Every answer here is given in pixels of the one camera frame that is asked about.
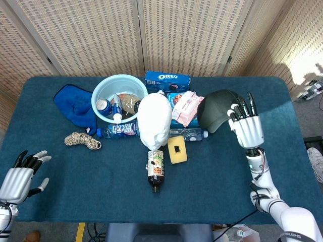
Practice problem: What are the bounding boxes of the blue cloth towel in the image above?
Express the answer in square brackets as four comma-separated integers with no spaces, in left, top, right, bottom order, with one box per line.
[53,84,98,136]

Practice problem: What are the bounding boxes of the braided beige rope bundle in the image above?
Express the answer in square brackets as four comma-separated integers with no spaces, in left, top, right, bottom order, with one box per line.
[64,132,102,150]

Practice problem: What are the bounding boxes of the brown tea bottle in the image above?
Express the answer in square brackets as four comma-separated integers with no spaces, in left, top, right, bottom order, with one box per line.
[146,150,165,194]

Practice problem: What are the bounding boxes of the white plastic bag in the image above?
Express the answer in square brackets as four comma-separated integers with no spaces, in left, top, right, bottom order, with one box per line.
[137,92,173,151]
[213,223,260,242]

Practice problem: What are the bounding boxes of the round brown snack pack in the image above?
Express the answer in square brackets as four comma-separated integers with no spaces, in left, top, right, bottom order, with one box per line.
[120,93,142,113]

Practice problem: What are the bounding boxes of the blue floor cable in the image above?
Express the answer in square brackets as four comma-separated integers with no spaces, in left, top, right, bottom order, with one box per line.
[87,223,107,242]

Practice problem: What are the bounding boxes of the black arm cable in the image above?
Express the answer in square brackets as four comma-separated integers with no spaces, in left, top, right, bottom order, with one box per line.
[214,210,258,242]

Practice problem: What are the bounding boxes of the woven folding screen panel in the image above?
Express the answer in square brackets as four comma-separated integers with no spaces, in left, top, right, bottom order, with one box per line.
[4,0,146,77]
[0,0,63,134]
[222,0,323,101]
[137,0,262,77]

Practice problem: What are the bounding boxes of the blue cookie box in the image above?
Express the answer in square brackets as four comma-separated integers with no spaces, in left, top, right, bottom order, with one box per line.
[167,92,202,128]

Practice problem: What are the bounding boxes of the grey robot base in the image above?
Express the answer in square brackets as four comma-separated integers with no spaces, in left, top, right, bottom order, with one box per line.
[105,223,214,242]

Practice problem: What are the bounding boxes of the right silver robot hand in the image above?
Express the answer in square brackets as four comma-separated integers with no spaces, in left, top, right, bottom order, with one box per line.
[226,91,265,150]

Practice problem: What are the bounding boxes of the brown shoe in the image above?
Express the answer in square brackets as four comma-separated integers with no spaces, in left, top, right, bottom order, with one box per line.
[22,229,41,242]

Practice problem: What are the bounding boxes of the blue label drink bottle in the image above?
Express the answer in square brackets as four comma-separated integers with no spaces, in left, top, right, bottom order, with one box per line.
[97,120,141,139]

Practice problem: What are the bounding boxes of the pink wet wipes pack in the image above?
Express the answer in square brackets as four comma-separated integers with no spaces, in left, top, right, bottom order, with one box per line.
[172,90,205,128]

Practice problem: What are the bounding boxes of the clear water bottle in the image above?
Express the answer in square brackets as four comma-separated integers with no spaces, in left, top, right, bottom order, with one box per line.
[168,128,209,141]

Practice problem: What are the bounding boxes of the blue carpet table cover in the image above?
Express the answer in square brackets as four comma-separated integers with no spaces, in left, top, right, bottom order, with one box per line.
[0,76,323,225]

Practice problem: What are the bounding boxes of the blue Oreo box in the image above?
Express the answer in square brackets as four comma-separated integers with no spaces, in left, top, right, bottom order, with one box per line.
[144,71,191,93]

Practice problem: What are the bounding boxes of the black floor stand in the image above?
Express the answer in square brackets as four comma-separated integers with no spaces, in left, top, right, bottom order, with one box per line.
[304,136,323,152]

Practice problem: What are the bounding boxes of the light blue plastic basin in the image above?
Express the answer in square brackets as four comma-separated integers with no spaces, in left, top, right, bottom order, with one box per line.
[91,74,149,121]

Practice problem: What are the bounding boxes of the black baseball cap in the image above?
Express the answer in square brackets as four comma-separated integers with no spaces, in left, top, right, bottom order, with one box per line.
[197,89,245,134]

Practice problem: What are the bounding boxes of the white sneaker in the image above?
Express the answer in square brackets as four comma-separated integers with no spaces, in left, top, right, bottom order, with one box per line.
[307,147,323,184]

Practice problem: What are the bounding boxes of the white electronic device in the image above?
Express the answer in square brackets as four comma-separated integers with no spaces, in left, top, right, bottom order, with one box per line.
[297,79,323,101]

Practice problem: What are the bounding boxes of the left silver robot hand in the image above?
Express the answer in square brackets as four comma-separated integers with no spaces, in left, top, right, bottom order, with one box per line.
[0,150,52,205]

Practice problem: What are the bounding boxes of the yellow sponge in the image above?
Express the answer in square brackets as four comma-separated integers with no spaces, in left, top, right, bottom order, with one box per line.
[167,136,188,164]

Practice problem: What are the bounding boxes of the blue soda can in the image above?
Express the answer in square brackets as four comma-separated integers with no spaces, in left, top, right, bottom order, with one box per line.
[95,98,114,116]

